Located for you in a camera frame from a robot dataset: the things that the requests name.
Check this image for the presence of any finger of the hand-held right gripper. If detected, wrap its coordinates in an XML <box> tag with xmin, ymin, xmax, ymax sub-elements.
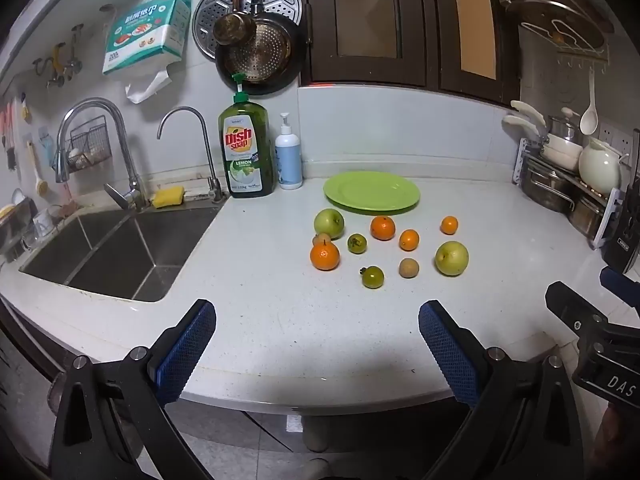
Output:
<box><xmin>545</xmin><ymin>281</ymin><xmax>640</xmax><ymax>356</ymax></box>
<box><xmin>599</xmin><ymin>266</ymin><xmax>640</xmax><ymax>307</ymax></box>

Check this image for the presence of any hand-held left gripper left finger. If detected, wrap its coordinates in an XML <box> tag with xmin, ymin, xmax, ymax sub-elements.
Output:
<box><xmin>47</xmin><ymin>299</ymin><xmax>218</xmax><ymax>480</ymax></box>

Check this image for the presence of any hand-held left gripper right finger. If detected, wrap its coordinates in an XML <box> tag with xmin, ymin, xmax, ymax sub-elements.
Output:
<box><xmin>417</xmin><ymin>300</ymin><xmax>586</xmax><ymax>480</ymax></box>

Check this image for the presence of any yellow-green apple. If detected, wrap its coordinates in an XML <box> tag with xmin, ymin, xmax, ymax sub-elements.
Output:
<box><xmin>434</xmin><ymin>241</ymin><xmax>470</xmax><ymax>277</ymax></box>

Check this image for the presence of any round orange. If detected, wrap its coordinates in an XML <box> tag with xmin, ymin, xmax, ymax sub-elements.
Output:
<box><xmin>370</xmin><ymin>215</ymin><xmax>396</xmax><ymax>241</ymax></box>

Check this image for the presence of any orange with stem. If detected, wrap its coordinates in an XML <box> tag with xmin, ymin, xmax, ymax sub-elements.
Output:
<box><xmin>309</xmin><ymin>239</ymin><xmax>341</xmax><ymax>272</ymax></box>

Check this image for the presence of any green apple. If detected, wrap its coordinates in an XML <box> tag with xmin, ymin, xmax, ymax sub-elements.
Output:
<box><xmin>313</xmin><ymin>208</ymin><xmax>346</xmax><ymax>240</ymax></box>

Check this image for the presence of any green plate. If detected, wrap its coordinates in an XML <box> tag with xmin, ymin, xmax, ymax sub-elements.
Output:
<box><xmin>323</xmin><ymin>171</ymin><xmax>421</xmax><ymax>212</ymax></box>

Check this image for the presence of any white pitcher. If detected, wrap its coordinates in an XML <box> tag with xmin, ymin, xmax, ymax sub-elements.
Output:
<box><xmin>579</xmin><ymin>139</ymin><xmax>623</xmax><ymax>196</ymax></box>

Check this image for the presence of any white bowl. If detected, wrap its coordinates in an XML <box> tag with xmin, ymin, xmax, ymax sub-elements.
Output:
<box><xmin>540</xmin><ymin>132</ymin><xmax>583</xmax><ymax>171</ymax></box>

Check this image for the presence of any white ladle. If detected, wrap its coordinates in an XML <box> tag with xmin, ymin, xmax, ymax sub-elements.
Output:
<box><xmin>580</xmin><ymin>67</ymin><xmax>599</xmax><ymax>136</ymax></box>

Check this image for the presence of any steel sink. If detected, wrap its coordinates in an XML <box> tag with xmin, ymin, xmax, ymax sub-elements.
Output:
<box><xmin>19</xmin><ymin>205</ymin><xmax>223</xmax><ymax>303</ymax></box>

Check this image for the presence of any steel pot with lid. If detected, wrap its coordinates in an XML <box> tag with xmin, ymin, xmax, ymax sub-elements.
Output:
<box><xmin>547</xmin><ymin>107</ymin><xmax>583</xmax><ymax>141</ymax></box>

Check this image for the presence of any steel dish rack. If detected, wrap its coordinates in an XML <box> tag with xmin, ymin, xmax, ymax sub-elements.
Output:
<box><xmin>512</xmin><ymin>137</ymin><xmax>623</xmax><ymax>251</ymax></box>

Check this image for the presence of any yellow sponge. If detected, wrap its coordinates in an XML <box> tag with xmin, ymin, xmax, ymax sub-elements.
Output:
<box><xmin>152</xmin><ymin>186</ymin><xmax>186</xmax><ymax>209</ymax></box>

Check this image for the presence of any green dish soap bottle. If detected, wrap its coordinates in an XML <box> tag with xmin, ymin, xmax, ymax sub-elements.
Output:
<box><xmin>217</xmin><ymin>74</ymin><xmax>276</xmax><ymax>199</ymax></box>

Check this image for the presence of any dark wooden cabinet door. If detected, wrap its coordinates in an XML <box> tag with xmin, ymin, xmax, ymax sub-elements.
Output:
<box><xmin>432</xmin><ymin>0</ymin><xmax>521</xmax><ymax>106</ymax></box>
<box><xmin>295</xmin><ymin>0</ymin><xmax>436</xmax><ymax>91</ymax></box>

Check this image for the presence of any white pump bottle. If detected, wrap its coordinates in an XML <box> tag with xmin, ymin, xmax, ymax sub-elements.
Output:
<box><xmin>274</xmin><ymin>112</ymin><xmax>304</xmax><ymax>191</ymax></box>

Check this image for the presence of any dish brush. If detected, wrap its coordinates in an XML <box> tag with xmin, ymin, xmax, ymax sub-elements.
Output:
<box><xmin>25</xmin><ymin>140</ymin><xmax>51</xmax><ymax>198</ymax></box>

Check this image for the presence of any thin steel faucet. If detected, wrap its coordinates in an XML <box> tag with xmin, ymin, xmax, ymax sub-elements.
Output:
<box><xmin>157</xmin><ymin>106</ymin><xmax>228</xmax><ymax>204</ymax></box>

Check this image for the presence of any tall steel faucet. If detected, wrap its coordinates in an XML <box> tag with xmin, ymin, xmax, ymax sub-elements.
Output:
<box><xmin>54</xmin><ymin>97</ymin><xmax>151</xmax><ymax>213</ymax></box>

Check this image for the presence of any metal colander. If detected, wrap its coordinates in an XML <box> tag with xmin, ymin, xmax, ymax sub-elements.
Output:
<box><xmin>223</xmin><ymin>22</ymin><xmax>292</xmax><ymax>83</ymax></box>

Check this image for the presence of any black frying pan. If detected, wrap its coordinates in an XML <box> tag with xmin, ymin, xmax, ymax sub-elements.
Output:
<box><xmin>215</xmin><ymin>0</ymin><xmax>308</xmax><ymax>97</ymax></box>

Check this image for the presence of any paper towel pack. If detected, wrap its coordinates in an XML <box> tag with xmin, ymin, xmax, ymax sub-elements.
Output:
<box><xmin>102</xmin><ymin>0</ymin><xmax>193</xmax><ymax>106</ymax></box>

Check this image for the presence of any small brass pot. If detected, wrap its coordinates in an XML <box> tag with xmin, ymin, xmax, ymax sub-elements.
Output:
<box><xmin>213</xmin><ymin>0</ymin><xmax>257</xmax><ymax>46</ymax></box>

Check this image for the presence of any wall outlet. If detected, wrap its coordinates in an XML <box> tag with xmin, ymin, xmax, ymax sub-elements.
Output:
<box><xmin>597</xmin><ymin>122</ymin><xmax>631</xmax><ymax>153</ymax></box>

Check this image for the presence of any white handled knife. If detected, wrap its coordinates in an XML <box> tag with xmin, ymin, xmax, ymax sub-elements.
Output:
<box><xmin>502</xmin><ymin>115</ymin><xmax>543</xmax><ymax>141</ymax></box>
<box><xmin>510</xmin><ymin>100</ymin><xmax>546</xmax><ymax>126</ymax></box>

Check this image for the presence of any wire sink basket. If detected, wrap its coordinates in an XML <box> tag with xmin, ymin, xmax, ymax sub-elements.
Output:
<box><xmin>65</xmin><ymin>115</ymin><xmax>112</xmax><ymax>173</ymax></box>

